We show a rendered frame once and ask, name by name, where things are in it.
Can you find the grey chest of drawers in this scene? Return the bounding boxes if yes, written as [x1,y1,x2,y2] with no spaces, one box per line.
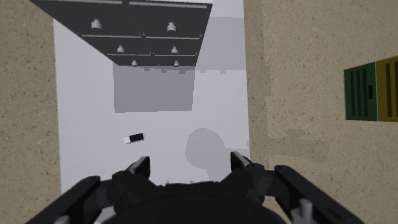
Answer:
[29,0,213,66]

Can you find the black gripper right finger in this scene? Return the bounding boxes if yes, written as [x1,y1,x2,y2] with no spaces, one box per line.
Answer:
[204,152,365,224]

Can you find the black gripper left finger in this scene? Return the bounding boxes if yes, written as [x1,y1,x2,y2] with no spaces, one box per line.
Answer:
[25,156,172,224]

